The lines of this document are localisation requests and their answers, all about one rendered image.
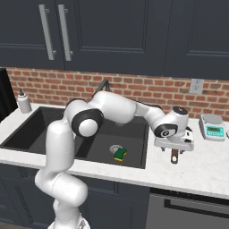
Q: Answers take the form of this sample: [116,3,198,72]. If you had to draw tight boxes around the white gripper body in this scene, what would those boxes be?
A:
[153,137,195,152]

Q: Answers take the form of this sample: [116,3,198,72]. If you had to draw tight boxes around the green and yellow sponge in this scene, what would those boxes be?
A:
[114,148,128,162]

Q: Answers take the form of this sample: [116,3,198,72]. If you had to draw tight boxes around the grey sink drain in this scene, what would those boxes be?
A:
[109,144,123,155]

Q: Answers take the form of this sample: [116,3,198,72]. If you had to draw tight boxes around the black sink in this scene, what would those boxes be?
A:
[0,106,150,170]

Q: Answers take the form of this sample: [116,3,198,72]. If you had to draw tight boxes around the white kitchen scale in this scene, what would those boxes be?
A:
[198,113,227,142]

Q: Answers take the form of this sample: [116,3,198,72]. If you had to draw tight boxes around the grey dishwasher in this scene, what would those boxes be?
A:
[145,187,229,229]

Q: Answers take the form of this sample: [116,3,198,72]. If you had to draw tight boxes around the dark lower cupboard door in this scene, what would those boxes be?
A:
[75,175,151,229]
[0,163,56,229]

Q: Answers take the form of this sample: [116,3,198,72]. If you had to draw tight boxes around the dark cupboard door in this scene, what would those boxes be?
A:
[0,163,56,229]
[163,0,229,81]
[55,0,168,77]
[0,0,65,72]
[75,175,151,229]

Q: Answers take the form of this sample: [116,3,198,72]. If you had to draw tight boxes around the black tap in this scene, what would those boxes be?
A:
[98,78,111,94]

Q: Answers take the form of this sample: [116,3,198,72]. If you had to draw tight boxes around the white soap dispenser bottle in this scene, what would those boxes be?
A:
[17,89,33,115]

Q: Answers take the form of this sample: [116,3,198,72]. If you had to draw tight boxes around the black appliance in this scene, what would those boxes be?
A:
[0,67,19,123]

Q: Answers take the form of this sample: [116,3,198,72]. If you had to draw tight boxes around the black dishwasher handle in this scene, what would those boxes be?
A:
[163,197,229,219]

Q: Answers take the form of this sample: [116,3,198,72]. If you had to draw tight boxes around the white wall socket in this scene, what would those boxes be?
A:
[189,78,206,95]

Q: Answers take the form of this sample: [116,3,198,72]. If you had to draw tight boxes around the silver cupboard handle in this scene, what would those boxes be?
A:
[38,4,57,61]
[57,4,74,63]

